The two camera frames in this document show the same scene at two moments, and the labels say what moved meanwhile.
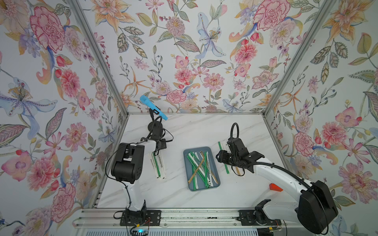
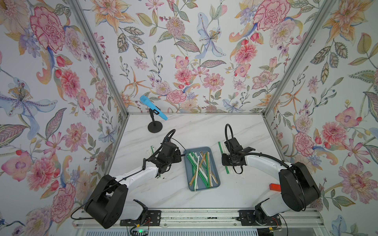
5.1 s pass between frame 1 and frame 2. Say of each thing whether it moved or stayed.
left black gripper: moved
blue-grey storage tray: stayed
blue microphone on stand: stayed
